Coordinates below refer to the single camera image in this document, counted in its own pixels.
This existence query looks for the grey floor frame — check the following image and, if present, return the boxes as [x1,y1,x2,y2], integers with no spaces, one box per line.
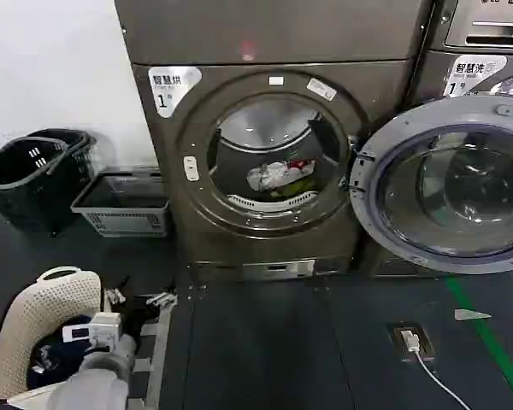
[126,298,173,410]

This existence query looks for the white grey patterned cloth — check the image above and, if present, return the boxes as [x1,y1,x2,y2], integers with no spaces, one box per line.
[246,163,292,192]

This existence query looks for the red and white garment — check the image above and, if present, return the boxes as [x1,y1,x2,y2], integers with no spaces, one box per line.
[286,158,318,173]

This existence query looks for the grey dryer with open drum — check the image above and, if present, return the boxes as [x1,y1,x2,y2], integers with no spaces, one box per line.
[113,0,433,284]

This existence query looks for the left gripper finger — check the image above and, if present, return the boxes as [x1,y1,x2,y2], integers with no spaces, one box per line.
[104,275,129,306]
[145,291,180,309]

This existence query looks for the grey plastic crate basket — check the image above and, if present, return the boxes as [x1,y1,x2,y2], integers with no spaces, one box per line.
[69,169,171,239]

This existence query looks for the white perforated laundry basket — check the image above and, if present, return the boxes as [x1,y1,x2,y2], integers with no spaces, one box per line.
[0,265,114,401]

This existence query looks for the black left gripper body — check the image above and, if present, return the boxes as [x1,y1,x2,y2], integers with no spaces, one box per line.
[117,296,160,339]

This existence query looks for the grey washing machine with sticker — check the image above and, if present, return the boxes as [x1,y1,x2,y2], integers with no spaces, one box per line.
[410,0,513,279]

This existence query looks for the round glass dryer door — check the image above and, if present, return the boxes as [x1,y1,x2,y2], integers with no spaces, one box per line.
[348,99,513,275]

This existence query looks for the white power plug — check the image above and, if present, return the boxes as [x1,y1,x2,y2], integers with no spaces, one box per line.
[398,328,422,354]

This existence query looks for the white power cable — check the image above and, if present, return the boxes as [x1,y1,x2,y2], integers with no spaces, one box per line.
[412,348,468,410]

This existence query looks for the large black plastic basket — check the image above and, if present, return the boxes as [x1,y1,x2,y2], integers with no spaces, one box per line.
[0,137,71,238]

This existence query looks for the yellow green garment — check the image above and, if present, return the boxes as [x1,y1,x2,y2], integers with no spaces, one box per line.
[271,177,318,198]

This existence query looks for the grey tape piece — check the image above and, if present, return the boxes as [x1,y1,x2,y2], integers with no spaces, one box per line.
[454,307,493,322]

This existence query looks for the dark navy clothes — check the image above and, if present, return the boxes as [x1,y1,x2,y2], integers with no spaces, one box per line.
[27,314,112,390]

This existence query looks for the black plastic basket with handles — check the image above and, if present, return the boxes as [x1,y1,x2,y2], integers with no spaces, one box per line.
[25,128,97,190]

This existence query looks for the metal floor socket box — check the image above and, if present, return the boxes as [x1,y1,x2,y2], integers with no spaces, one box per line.
[386,321,438,365]

